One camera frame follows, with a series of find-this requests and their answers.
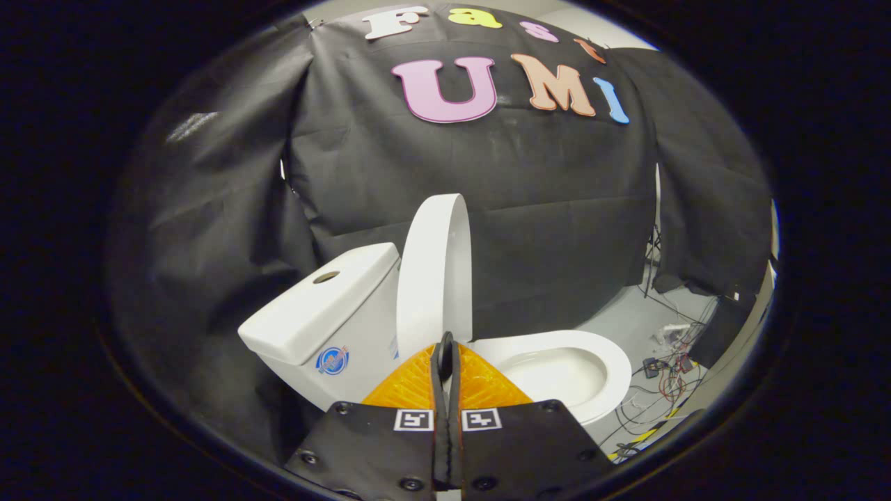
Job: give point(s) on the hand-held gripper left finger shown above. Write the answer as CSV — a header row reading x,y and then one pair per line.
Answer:
x,y
376,445

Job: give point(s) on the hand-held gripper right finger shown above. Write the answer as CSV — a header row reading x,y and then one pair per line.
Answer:
x,y
522,445

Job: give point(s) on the white toilet lid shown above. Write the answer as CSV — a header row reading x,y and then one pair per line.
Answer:
x,y
431,271

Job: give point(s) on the white toilet seat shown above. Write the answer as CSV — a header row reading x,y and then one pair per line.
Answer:
x,y
612,369

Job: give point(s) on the white ceramic toilet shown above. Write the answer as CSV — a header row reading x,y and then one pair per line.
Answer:
x,y
306,327

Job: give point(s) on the yellow black striped floor tape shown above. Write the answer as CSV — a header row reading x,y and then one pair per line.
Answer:
x,y
644,437

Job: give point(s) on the small dark electronic device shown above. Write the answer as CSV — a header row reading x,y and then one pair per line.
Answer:
x,y
654,367

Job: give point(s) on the chrome flush button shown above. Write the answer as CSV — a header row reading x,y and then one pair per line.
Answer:
x,y
326,277

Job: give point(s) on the black box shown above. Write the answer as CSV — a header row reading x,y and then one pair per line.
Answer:
x,y
724,327

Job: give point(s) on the backdrop stand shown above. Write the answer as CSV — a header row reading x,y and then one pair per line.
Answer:
x,y
653,236

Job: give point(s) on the black backdrop cloth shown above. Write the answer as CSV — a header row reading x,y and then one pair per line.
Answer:
x,y
543,188

